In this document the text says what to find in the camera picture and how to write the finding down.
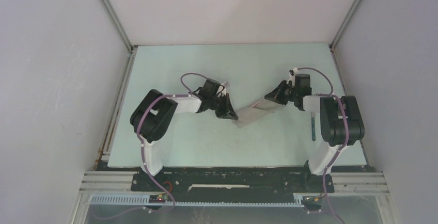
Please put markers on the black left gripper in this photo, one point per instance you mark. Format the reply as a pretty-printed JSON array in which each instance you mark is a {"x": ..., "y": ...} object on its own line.
[{"x": 227, "y": 107}]

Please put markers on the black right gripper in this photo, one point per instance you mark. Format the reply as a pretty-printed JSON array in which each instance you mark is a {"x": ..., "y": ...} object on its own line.
[{"x": 276, "y": 95}]

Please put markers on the grey cloth napkin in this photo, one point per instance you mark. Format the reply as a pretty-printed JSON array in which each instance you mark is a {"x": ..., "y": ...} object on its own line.
[{"x": 249, "y": 115}]

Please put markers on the knife with teal handle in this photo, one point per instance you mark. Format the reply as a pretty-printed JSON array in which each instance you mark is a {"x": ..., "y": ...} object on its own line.
[{"x": 313, "y": 126}]

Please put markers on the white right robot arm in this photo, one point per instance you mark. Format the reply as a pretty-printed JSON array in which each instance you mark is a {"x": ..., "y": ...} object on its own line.
[{"x": 341, "y": 123}]

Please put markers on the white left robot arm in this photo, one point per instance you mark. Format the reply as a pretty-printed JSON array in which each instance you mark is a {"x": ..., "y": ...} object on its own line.
[{"x": 152, "y": 117}]

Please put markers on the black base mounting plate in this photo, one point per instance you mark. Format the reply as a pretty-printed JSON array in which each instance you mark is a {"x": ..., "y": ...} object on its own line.
[{"x": 234, "y": 184}]

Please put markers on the right small circuit board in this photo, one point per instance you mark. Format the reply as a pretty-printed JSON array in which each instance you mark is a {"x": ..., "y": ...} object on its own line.
[{"x": 312, "y": 200}]

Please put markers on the small circuit board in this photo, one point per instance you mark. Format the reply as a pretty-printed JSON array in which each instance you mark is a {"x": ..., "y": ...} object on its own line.
[
  {"x": 312, "y": 200},
  {"x": 157, "y": 199}
]

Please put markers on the left small circuit board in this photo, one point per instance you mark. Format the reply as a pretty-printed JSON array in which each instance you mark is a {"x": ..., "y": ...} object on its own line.
[{"x": 157, "y": 199}]

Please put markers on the left aluminium frame post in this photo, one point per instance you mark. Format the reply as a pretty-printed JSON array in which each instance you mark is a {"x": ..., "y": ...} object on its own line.
[{"x": 114, "y": 19}]

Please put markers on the white slotted cable duct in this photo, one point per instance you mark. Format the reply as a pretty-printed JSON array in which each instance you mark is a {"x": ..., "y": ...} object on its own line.
[{"x": 143, "y": 200}]

